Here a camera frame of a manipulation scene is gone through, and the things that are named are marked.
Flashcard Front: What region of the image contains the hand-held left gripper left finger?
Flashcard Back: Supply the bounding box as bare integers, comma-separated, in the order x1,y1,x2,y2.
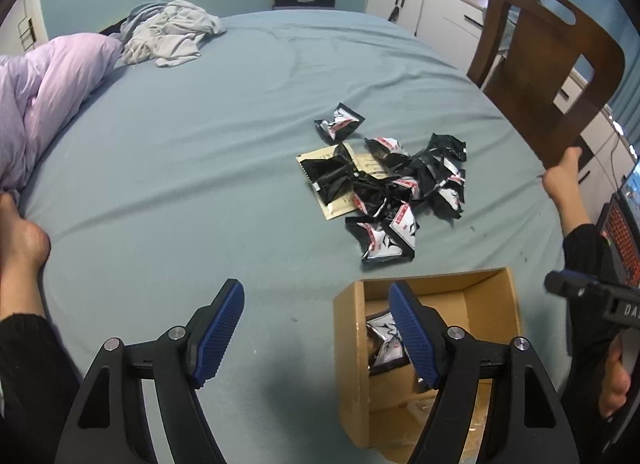
54,278,246,464

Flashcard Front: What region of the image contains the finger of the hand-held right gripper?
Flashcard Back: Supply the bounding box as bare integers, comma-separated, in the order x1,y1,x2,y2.
544,270,603,300

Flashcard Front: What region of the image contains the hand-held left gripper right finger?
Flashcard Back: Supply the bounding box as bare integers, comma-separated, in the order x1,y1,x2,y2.
387,280,581,464

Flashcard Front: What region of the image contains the deer print snack packet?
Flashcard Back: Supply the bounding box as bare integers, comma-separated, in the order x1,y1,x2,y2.
365,311,413,377

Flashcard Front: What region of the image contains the brown cardboard box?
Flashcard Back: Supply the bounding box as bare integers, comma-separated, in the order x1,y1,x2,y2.
333,267,523,464

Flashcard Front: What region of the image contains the pile of black snack packets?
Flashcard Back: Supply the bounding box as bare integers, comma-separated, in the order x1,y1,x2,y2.
299,141,467,265

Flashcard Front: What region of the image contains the black snack packet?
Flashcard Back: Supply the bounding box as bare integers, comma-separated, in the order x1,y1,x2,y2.
314,102,365,145

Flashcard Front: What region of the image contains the person's right hand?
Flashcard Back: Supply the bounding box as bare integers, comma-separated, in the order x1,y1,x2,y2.
599,338,632,419

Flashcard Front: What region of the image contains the open laptop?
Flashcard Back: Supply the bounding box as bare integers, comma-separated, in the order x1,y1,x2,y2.
597,159,640,290

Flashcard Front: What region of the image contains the person's right foot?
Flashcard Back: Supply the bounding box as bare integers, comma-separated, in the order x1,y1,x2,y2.
542,146,583,205

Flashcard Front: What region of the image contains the person's foot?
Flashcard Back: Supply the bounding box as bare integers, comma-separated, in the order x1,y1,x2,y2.
0,193,52,285
542,146,583,205

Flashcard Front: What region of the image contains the beige twin sachet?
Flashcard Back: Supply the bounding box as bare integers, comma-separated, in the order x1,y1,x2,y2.
296,144,361,221

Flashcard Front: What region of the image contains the white desk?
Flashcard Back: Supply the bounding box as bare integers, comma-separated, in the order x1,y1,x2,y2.
550,56,640,195

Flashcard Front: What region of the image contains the beige single sachet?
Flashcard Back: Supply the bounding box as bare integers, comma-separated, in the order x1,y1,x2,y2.
354,153,387,181

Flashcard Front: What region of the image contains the person's left leg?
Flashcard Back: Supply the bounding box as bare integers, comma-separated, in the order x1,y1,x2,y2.
0,264,83,464

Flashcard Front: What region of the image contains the person's left foot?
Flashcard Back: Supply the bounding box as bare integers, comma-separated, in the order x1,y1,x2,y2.
0,193,52,285

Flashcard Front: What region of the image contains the dark wooden chair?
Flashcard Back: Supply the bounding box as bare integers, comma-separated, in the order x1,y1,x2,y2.
466,0,627,170

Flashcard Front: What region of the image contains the lilac duvet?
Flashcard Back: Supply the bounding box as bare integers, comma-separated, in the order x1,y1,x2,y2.
0,33,125,195

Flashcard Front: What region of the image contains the light grey crumpled garment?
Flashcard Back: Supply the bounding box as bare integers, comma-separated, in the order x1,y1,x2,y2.
122,0,227,68

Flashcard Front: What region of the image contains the white cabinet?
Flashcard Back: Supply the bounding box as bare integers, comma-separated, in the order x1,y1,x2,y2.
364,0,488,70

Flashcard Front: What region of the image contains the blue-grey crumpled garment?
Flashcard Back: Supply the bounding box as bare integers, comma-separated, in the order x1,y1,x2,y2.
120,0,168,40

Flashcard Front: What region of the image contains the black cable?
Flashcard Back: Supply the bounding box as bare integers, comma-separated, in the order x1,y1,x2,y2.
606,131,623,192

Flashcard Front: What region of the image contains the white wall rack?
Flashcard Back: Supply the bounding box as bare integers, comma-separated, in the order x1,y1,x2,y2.
17,19,37,51

